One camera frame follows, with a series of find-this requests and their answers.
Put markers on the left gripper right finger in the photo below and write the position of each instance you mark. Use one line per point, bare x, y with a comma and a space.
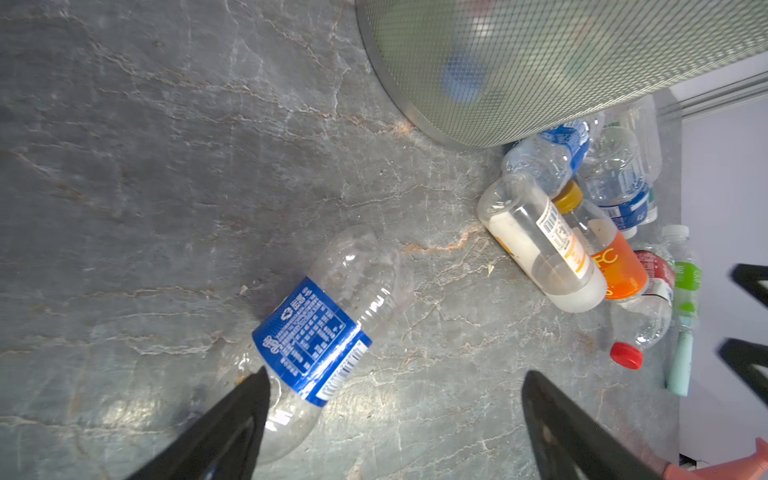
567, 443

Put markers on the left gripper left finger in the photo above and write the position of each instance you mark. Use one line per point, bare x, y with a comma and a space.
224, 443

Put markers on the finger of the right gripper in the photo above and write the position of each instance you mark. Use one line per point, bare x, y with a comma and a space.
753, 280
748, 361

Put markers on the crushed blue label bottle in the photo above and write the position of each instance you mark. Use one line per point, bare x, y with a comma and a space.
313, 340

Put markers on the white label milky bottle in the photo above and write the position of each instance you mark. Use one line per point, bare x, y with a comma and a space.
524, 221

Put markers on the blue label bottle near bin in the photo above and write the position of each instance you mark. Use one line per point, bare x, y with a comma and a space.
554, 156

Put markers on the green mesh trash bin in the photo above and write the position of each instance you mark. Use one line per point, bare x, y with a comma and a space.
481, 74

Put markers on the green label bottle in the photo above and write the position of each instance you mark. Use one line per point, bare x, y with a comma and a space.
688, 276

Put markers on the pink watering can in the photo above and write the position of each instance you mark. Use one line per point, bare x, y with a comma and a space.
752, 467

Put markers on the red label bottle red cap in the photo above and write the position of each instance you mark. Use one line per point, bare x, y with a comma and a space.
640, 322

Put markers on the orange label juice bottle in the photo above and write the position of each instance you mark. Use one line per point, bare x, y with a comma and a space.
625, 275

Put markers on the blue label bottle far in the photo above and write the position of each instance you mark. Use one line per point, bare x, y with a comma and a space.
613, 178

